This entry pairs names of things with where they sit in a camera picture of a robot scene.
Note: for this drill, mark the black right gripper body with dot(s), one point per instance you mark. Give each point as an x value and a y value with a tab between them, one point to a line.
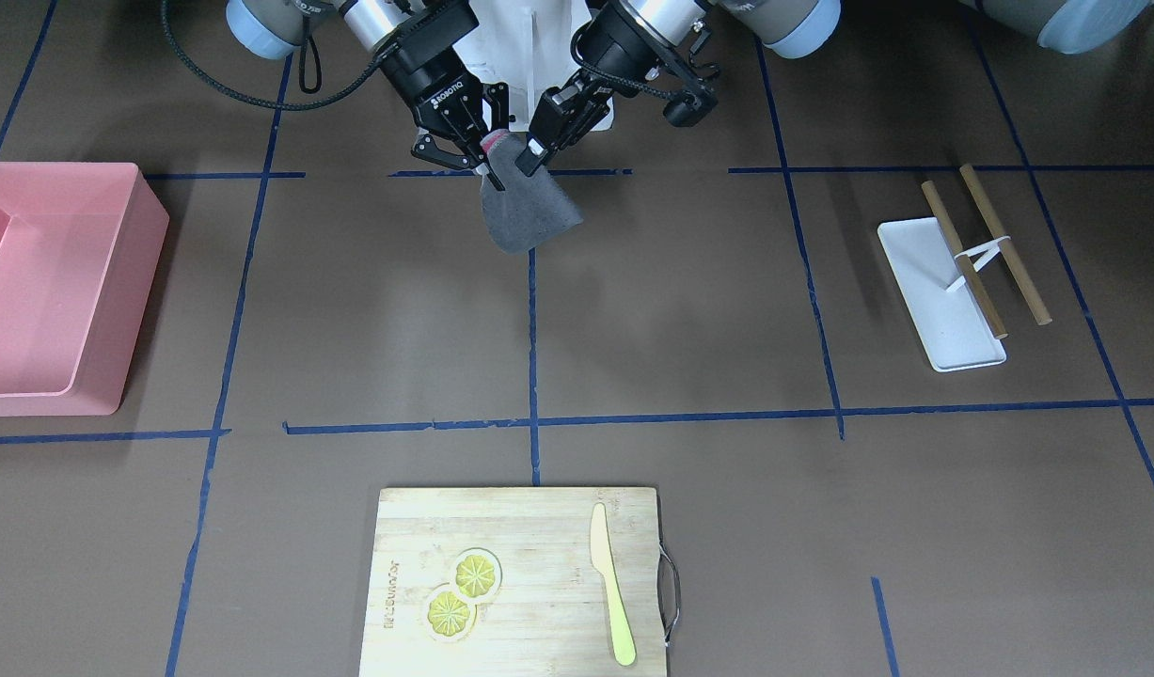
427	87

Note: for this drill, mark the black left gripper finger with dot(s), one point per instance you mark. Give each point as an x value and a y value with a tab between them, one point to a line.
533	157

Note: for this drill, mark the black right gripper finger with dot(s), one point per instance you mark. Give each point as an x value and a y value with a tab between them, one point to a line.
489	176

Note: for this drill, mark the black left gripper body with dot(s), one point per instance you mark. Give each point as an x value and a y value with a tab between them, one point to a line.
599	52

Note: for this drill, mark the grey and pink cloth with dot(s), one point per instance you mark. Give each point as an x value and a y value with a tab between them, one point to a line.
530	210

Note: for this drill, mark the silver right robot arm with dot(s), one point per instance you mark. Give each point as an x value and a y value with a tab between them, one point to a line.
275	29

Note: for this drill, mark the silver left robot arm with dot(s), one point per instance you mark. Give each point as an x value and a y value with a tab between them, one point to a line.
797	28

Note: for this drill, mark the rear lemon slice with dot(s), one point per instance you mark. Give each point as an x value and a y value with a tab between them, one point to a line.
476	576

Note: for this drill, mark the yellow plastic knife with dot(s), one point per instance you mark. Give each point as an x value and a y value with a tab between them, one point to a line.
621	637

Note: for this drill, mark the pink plastic bin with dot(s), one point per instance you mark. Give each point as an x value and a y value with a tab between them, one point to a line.
79	246

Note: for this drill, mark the wooden rack rod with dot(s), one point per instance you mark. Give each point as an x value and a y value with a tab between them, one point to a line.
968	273
1010	254

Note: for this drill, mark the bamboo cutting board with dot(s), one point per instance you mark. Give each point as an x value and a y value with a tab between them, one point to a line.
550	616

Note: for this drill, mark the white rectangular tray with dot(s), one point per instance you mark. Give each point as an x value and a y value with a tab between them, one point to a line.
952	328

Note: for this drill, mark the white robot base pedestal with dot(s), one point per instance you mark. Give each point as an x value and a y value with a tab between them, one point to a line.
524	44

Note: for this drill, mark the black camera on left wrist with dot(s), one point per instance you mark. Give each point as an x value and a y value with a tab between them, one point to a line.
697	96

